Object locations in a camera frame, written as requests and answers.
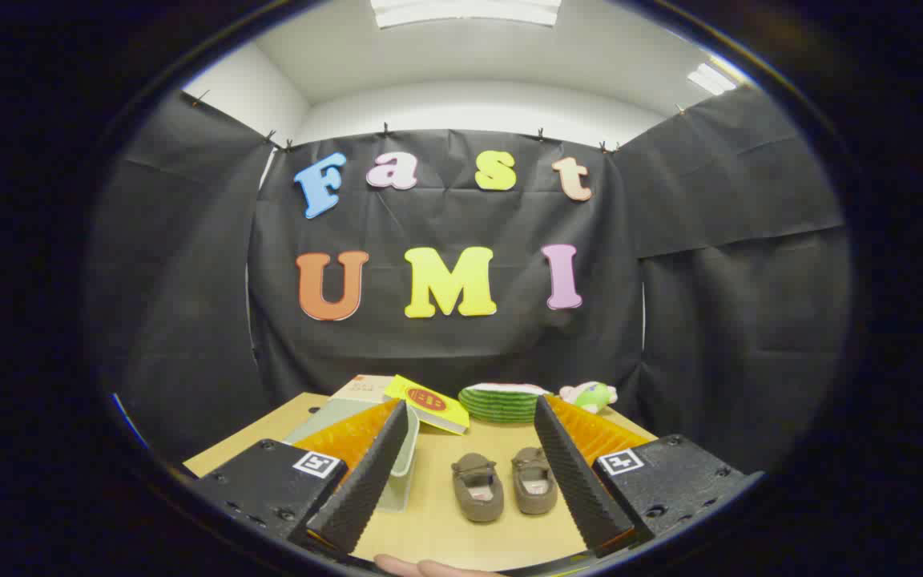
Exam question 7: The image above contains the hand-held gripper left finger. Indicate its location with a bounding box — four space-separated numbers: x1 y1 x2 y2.
185 399 412 558

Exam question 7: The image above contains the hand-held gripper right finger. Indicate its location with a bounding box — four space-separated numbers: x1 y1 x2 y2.
532 394 765 559

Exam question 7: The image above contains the brown fuzzy shoe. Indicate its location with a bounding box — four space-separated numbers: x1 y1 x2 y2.
511 447 558 515
452 453 505 523

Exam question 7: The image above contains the green fabric storage box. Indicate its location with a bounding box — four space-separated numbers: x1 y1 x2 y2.
284 398 421 514

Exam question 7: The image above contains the pink and green plush toy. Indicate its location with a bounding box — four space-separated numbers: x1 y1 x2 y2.
559 381 619 414

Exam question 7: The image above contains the beige book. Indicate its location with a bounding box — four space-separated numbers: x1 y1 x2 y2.
332 374 394 403

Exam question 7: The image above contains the yellow book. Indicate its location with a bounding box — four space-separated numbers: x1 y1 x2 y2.
384 374 470 436

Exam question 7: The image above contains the watermelon plush toy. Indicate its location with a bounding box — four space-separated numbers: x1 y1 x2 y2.
458 382 550 424

